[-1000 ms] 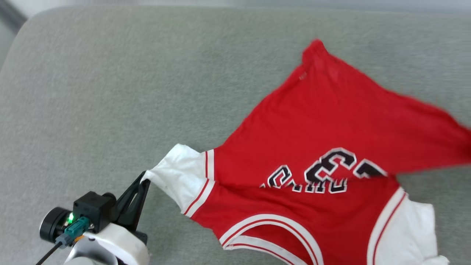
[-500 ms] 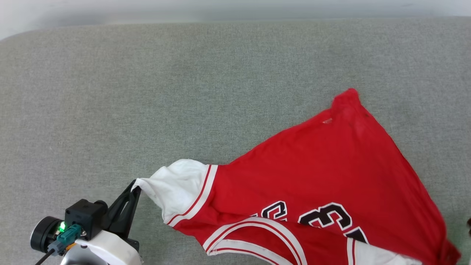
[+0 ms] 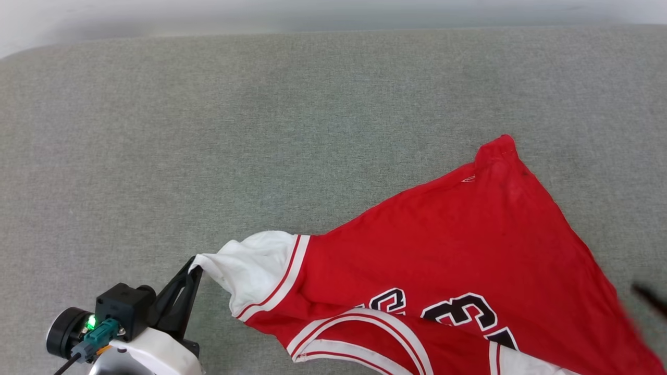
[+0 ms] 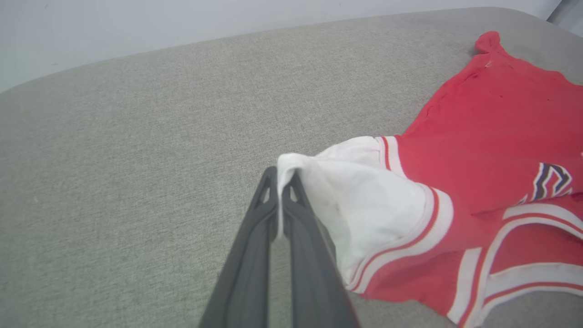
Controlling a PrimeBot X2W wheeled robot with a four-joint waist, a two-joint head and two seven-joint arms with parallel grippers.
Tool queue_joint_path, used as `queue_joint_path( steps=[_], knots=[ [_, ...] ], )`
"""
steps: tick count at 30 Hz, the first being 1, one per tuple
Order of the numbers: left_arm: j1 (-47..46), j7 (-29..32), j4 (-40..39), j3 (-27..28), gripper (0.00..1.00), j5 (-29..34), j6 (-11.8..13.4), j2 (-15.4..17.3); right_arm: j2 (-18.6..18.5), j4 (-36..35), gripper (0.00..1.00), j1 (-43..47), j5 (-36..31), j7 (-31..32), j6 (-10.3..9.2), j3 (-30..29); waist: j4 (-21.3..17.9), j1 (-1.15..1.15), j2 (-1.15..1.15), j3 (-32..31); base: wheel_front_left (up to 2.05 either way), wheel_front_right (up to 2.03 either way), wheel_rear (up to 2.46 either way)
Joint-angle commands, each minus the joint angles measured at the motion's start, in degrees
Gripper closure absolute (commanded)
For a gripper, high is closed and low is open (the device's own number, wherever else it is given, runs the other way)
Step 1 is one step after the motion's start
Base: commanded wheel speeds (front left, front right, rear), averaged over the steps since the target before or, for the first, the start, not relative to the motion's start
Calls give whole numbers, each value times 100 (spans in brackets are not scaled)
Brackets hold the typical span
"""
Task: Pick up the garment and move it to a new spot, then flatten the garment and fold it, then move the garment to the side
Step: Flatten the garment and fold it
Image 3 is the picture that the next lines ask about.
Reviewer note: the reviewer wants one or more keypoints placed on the red basketball jersey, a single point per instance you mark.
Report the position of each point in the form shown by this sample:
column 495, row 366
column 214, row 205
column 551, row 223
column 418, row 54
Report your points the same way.
column 443, row 245

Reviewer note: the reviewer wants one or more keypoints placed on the grey fabric sofa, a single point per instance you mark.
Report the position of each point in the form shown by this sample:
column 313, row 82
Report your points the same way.
column 260, row 130

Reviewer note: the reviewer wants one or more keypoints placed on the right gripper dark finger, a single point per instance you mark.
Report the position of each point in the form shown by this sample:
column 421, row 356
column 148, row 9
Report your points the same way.
column 651, row 299

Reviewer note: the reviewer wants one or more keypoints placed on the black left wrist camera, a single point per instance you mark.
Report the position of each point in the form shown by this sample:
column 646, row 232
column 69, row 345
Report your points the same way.
column 125, row 307

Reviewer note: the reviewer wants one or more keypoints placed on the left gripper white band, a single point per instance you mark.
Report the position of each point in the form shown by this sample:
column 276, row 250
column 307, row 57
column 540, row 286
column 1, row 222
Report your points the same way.
column 151, row 357

